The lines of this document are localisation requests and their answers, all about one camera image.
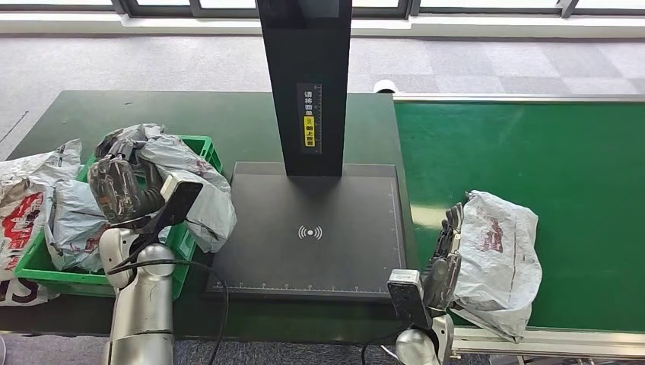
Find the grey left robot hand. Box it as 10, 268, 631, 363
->
87, 138, 168, 227

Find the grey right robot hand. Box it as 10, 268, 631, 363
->
422, 202, 465, 314

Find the grey parcel bag faded print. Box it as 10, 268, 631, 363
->
450, 189, 544, 344

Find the grey parcel bag red logo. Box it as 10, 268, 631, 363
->
43, 178, 111, 274

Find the green conveyor belt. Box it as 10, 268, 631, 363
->
393, 100, 645, 334

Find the black inbound scanner machine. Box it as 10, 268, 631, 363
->
205, 0, 408, 303

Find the large white red-print bag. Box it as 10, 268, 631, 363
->
0, 138, 83, 308

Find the green plastic crate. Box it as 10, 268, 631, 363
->
14, 134, 224, 301

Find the white window ledge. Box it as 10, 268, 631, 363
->
0, 14, 645, 41

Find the yellow black scanner label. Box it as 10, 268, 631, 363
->
296, 83, 323, 156

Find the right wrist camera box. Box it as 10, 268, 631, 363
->
386, 268, 434, 332

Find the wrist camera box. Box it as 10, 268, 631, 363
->
159, 172, 205, 229
386, 268, 434, 332

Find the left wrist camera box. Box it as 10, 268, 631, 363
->
159, 172, 205, 229

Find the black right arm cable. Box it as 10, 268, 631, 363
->
359, 326, 405, 365

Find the dark window frame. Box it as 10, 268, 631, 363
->
0, 0, 645, 21

